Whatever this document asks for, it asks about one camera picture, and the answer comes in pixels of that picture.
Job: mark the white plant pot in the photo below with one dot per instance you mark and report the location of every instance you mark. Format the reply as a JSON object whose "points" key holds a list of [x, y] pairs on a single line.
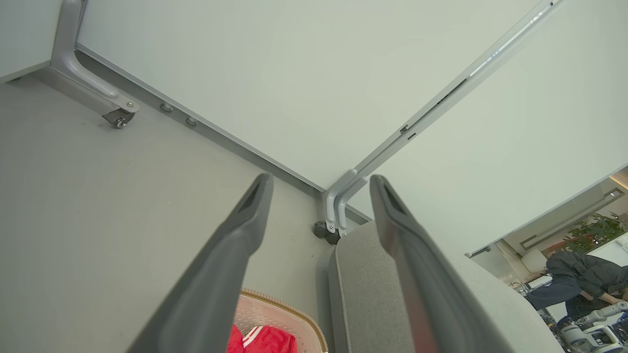
{"points": [[533, 261]]}

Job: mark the person in black clothes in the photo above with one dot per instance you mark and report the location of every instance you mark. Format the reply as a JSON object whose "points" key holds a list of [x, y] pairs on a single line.
{"points": [[579, 269]]}

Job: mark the white partition panel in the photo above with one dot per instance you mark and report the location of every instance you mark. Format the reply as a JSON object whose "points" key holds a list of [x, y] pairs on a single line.
{"points": [[24, 29], [515, 147], [294, 73]]}

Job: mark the light grey fabric sofa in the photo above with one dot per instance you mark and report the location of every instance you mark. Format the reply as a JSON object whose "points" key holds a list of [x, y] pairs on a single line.
{"points": [[363, 294]]}

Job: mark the black caster wheel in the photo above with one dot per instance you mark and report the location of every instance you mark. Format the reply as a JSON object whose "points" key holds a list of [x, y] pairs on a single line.
{"points": [[117, 119], [325, 231]]}

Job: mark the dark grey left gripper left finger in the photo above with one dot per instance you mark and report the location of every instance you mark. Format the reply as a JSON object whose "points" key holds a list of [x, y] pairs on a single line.
{"points": [[216, 274]]}

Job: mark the small round grey glide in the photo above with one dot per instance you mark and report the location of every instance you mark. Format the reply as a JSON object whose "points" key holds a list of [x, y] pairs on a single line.
{"points": [[192, 121], [167, 107]]}

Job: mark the green potted plant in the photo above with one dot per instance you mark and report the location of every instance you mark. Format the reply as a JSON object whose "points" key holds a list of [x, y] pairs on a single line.
{"points": [[596, 230]]}

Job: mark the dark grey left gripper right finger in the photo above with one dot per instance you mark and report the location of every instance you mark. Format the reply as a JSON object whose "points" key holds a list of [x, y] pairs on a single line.
{"points": [[427, 294]]}

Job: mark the grey white background robot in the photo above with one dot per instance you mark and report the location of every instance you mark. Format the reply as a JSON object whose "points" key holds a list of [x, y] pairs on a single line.
{"points": [[593, 333]]}

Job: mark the red and white top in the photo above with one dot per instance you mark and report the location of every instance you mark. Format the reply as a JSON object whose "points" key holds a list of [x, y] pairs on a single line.
{"points": [[270, 343]]}

